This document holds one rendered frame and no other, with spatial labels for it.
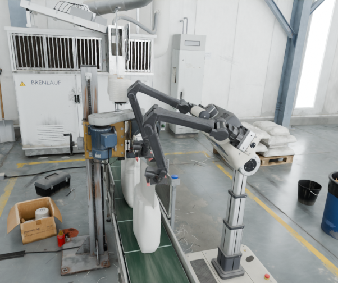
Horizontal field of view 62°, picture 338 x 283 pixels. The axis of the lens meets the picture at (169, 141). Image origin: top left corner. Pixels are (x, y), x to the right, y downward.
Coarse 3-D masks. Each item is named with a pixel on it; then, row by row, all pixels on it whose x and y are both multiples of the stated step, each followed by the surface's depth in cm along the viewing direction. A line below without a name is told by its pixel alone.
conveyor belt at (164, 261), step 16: (112, 160) 396; (128, 208) 282; (128, 224) 257; (128, 240) 236; (160, 240) 238; (128, 256) 218; (144, 256) 219; (160, 256) 220; (176, 256) 221; (144, 272) 204; (160, 272) 204; (176, 272) 205
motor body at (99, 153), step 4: (92, 128) 208; (96, 128) 208; (100, 128) 209; (104, 128) 209; (108, 128) 210; (92, 132) 210; (96, 132) 207; (100, 132) 207; (104, 132) 208; (108, 132) 211; (92, 136) 211; (96, 136) 208; (100, 136) 208; (92, 140) 211; (96, 140) 209; (100, 140) 208; (92, 144) 212; (96, 144) 209; (100, 144) 209; (92, 148) 215; (96, 148) 212; (100, 148) 211; (104, 148) 212; (92, 152) 215; (96, 152) 211; (100, 152) 211; (104, 152) 212; (96, 156) 212; (100, 156) 212; (104, 156) 213; (100, 160) 214
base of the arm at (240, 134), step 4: (236, 128) 152; (240, 128) 156; (244, 128) 154; (236, 132) 150; (240, 132) 151; (244, 132) 152; (248, 132) 151; (232, 136) 151; (236, 136) 151; (240, 136) 150; (244, 136) 151; (232, 140) 152; (236, 140) 152; (240, 140) 151; (232, 144) 156; (236, 144) 153; (240, 144) 152
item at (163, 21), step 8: (160, 0) 491; (168, 0) 498; (152, 8) 505; (160, 8) 496; (168, 8) 503; (152, 16) 509; (160, 16) 500; (168, 16) 508; (152, 24) 512; (160, 24) 504; (168, 24) 513; (168, 32) 519
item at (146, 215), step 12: (144, 168) 233; (144, 180) 213; (144, 192) 216; (144, 204) 209; (156, 204) 209; (144, 216) 209; (156, 216) 211; (144, 228) 212; (156, 228) 214; (144, 240) 216; (156, 240) 218; (144, 252) 221
